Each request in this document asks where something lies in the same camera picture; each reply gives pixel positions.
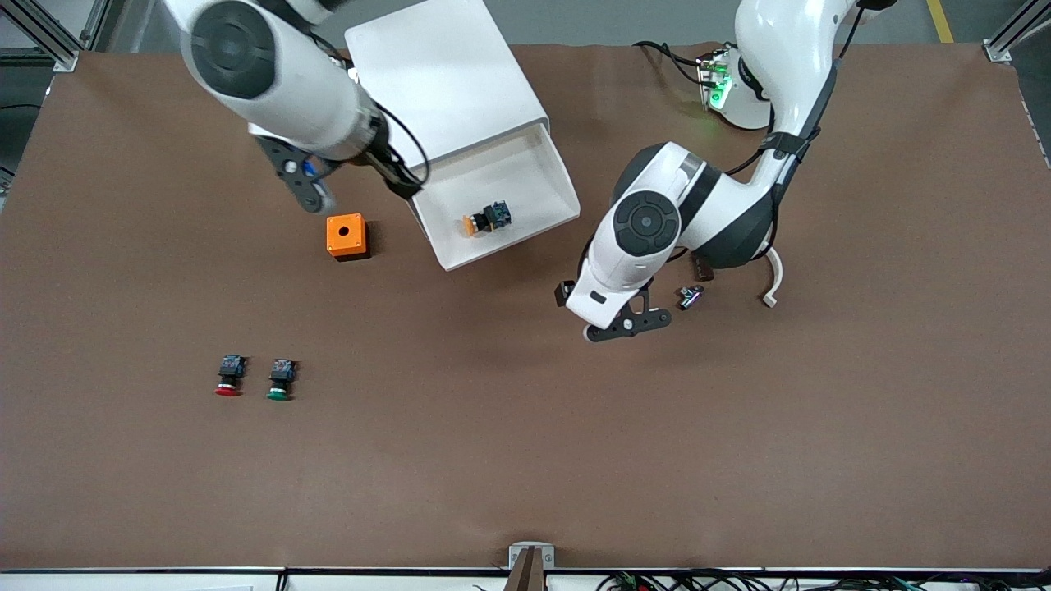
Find yellow mushroom push button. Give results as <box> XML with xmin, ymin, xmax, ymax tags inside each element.
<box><xmin>461</xmin><ymin>200</ymin><xmax>512</xmax><ymax>239</ymax></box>

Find green mushroom push button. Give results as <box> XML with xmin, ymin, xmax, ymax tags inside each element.
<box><xmin>265</xmin><ymin>358</ymin><xmax>299</xmax><ymax>403</ymax></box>

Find orange button enclosure box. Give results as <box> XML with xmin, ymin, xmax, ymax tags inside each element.
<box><xmin>325</xmin><ymin>213</ymin><xmax>371</xmax><ymax>263</ymax></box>

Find black arm base cable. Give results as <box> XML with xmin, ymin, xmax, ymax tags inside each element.
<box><xmin>631</xmin><ymin>39</ymin><xmax>712</xmax><ymax>88</ymax></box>

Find brown post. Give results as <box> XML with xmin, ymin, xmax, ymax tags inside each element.
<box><xmin>505</xmin><ymin>547</ymin><xmax>547</xmax><ymax>591</ymax></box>

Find white curved plastic arc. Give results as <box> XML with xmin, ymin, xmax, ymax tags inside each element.
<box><xmin>759</xmin><ymin>245</ymin><xmax>785</xmax><ymax>309</ymax></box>

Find red mushroom push button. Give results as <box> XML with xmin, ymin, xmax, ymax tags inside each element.
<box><xmin>213</xmin><ymin>354</ymin><xmax>247</xmax><ymax>399</ymax></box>

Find aluminium frame profile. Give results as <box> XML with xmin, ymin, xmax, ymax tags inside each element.
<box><xmin>0</xmin><ymin>0</ymin><xmax>113</xmax><ymax>71</ymax></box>
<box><xmin>983</xmin><ymin>0</ymin><xmax>1051</xmax><ymax>63</ymax></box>

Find white table edge rail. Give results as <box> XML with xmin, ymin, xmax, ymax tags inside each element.
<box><xmin>0</xmin><ymin>568</ymin><xmax>1051</xmax><ymax>591</ymax></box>

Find tangled black cables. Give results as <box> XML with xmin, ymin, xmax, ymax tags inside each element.
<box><xmin>598</xmin><ymin>569</ymin><xmax>1051</xmax><ymax>591</ymax></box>

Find grey metal bracket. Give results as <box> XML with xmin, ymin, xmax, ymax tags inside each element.
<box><xmin>508</xmin><ymin>542</ymin><xmax>556</xmax><ymax>571</ymax></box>

